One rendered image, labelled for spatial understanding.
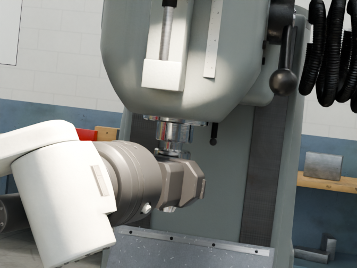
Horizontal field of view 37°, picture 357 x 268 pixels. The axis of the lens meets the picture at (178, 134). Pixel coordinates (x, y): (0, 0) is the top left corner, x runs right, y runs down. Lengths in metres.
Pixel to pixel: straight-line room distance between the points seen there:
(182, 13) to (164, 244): 0.61
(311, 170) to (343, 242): 0.91
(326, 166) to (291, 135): 3.33
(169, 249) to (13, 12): 4.61
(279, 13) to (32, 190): 0.39
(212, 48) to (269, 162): 0.49
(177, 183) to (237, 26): 0.19
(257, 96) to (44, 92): 4.60
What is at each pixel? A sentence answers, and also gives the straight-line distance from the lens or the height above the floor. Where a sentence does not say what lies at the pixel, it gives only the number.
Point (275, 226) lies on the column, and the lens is 1.07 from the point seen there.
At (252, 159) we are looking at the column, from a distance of 1.04.
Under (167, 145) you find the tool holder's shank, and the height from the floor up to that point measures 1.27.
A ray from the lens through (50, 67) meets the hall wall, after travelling 5.30.
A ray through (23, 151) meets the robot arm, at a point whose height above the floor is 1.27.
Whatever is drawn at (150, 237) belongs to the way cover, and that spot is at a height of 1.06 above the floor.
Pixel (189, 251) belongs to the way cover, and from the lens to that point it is 1.07.
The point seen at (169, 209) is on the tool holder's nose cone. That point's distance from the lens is 0.68.
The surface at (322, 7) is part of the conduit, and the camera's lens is 0.91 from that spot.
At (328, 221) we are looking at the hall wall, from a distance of 4.98.
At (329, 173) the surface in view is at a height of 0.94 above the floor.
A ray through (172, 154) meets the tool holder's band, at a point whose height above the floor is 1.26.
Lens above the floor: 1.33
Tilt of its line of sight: 3 degrees down
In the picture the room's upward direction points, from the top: 7 degrees clockwise
